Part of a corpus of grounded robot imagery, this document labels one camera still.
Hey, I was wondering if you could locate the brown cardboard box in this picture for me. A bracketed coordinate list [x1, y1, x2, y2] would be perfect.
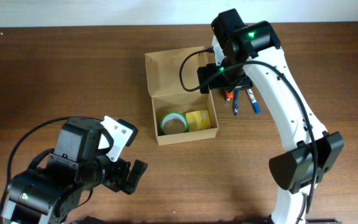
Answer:
[145, 47, 219, 146]

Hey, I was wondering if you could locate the yellow sticky note pad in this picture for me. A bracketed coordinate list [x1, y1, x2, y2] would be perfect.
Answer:
[185, 110, 211, 132]

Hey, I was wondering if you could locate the green tape roll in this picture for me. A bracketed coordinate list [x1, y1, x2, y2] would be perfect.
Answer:
[160, 111, 188, 135]

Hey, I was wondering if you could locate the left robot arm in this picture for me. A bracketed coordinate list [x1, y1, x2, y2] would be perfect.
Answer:
[0, 116, 148, 223]

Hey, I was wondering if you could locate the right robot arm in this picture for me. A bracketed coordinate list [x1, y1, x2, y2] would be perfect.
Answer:
[198, 9, 345, 223]

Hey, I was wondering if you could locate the blue pen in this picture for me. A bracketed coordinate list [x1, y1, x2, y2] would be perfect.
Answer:
[234, 90, 239, 116]

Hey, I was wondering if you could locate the blue white marker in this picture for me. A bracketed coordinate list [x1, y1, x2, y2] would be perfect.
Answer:
[247, 89, 261, 114]

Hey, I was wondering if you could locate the right black cable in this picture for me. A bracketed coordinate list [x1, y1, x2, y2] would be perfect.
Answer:
[178, 46, 319, 224]

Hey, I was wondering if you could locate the black cable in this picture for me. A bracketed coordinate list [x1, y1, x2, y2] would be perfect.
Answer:
[178, 46, 319, 224]
[0, 116, 105, 224]

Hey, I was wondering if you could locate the left black cable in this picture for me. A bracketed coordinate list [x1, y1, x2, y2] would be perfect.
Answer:
[0, 116, 105, 224]

